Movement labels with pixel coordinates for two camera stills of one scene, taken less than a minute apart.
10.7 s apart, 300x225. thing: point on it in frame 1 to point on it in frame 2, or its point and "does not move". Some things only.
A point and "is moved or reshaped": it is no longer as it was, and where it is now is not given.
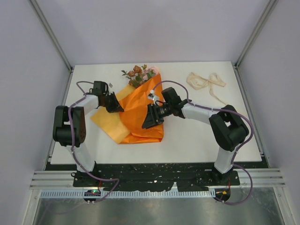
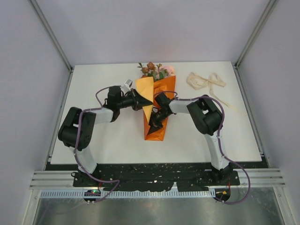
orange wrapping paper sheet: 125,127 is moved or reshaped
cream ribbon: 196,82 does not move
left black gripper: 116,107 to 138,101
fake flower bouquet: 138,75 to 159,71
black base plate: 152,176 does not move
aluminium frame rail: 56,179 does not move
